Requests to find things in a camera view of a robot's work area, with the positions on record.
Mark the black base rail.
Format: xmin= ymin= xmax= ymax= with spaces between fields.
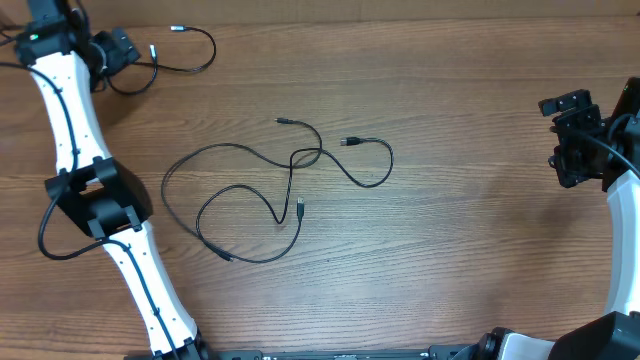
xmin=125 ymin=334 xmax=554 ymax=360

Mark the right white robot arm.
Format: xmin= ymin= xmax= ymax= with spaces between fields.
xmin=456 ymin=77 xmax=639 ymax=360

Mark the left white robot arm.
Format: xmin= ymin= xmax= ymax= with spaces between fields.
xmin=10 ymin=0 xmax=214 ymax=359

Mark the black usb cable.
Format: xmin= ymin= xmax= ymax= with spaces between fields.
xmin=195 ymin=135 xmax=395 ymax=265
xmin=160 ymin=117 xmax=324 ymax=263
xmin=102 ymin=25 xmax=218 ymax=97

